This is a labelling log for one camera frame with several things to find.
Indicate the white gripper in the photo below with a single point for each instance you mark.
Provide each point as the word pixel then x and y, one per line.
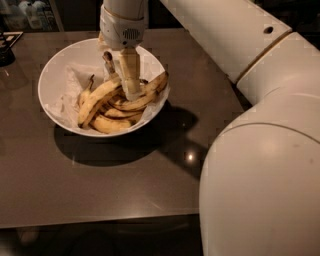
pixel 120 32

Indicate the long top yellow banana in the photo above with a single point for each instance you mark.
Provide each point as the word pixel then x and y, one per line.
pixel 101 91

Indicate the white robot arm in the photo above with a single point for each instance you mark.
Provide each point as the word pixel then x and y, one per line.
pixel 259 190

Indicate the white ceramic bowl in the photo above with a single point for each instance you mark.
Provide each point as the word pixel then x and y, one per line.
pixel 84 50

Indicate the yellow banana bunch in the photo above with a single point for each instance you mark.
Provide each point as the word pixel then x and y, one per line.
pixel 114 112

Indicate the white paper bowl liner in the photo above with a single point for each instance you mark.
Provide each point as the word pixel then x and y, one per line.
pixel 61 83

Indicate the shelf with plastic bottles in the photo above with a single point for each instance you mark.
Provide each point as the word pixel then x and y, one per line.
pixel 30 16

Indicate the black object at left edge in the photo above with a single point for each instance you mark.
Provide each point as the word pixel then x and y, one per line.
pixel 7 40

